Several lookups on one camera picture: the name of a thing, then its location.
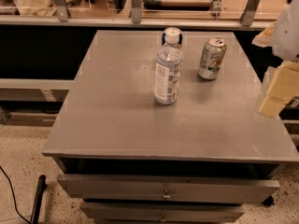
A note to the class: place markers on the left metal bracket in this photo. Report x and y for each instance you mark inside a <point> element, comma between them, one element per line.
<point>62,11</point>

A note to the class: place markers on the grey drawer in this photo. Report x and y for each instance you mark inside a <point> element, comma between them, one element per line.
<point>160,213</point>
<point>167,188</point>

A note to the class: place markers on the lower grey drawer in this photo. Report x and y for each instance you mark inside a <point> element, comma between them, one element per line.
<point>160,213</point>

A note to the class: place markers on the upper grey drawer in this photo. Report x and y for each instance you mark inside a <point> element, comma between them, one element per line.
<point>167,188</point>

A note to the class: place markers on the clear plastic water bottle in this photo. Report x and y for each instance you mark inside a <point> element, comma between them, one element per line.
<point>169,61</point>

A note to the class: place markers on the black leg bar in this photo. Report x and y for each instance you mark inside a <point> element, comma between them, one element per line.
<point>41,186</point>

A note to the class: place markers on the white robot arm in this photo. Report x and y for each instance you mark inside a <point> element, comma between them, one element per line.
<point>290,16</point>

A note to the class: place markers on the grey cabinet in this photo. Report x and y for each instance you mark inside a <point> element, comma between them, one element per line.
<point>110,123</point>

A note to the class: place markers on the foam gripper body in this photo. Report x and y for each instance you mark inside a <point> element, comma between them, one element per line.
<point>290,34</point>

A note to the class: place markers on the metal bracket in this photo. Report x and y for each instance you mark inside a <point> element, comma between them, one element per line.
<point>136,11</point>
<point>247,17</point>
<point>62,11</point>

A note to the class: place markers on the middle metal bracket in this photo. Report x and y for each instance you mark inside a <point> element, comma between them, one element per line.
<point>136,11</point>

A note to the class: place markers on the right metal bracket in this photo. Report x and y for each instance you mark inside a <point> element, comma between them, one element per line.
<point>247,17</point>

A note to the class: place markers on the silver soda can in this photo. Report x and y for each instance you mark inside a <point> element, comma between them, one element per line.
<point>212,56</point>

